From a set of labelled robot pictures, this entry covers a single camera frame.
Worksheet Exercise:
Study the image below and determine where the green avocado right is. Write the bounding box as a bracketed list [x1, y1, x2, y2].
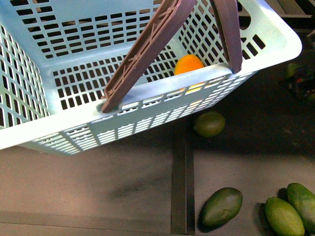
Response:
[286, 182, 315, 235]

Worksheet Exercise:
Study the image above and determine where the brown basket handle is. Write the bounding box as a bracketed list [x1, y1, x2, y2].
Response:
[101, 0, 243, 113]

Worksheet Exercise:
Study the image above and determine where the black tray divider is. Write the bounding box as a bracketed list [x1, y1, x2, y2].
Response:
[171, 139, 195, 235]

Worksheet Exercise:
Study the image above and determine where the dark green avocado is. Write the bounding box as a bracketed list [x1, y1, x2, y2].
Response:
[202, 187, 243, 228]

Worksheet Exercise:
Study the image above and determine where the green avocado middle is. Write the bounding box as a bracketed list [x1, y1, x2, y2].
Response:
[264, 197, 305, 236]

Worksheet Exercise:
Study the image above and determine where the yellow mango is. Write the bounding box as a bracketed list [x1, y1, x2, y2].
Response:
[174, 54, 205, 93]

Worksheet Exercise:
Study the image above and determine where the light teal plastic basket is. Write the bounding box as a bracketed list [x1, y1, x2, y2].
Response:
[0, 0, 302, 155]

